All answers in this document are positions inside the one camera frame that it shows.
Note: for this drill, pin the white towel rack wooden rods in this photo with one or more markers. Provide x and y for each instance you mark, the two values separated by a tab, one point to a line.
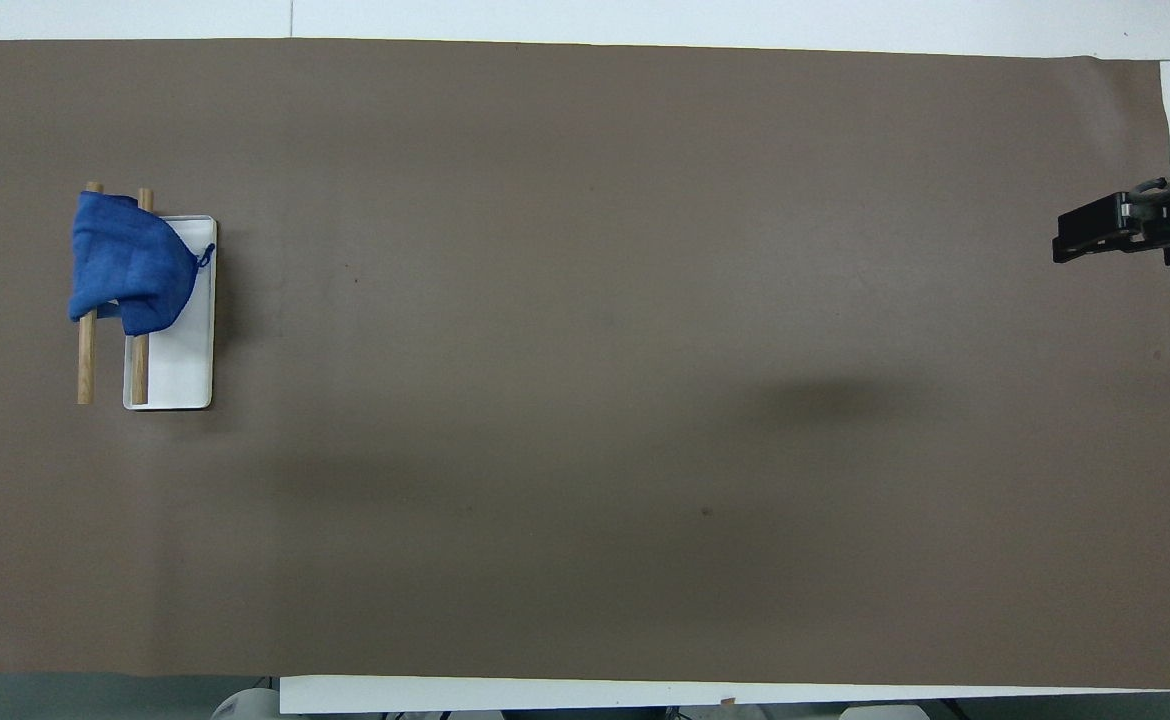
180	360

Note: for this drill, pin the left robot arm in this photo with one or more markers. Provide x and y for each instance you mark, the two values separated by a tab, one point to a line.
248	706

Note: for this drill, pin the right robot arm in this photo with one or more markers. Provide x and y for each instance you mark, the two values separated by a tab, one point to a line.
883	713

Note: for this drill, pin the blue towel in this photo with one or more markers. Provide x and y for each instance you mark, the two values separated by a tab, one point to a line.
130	260

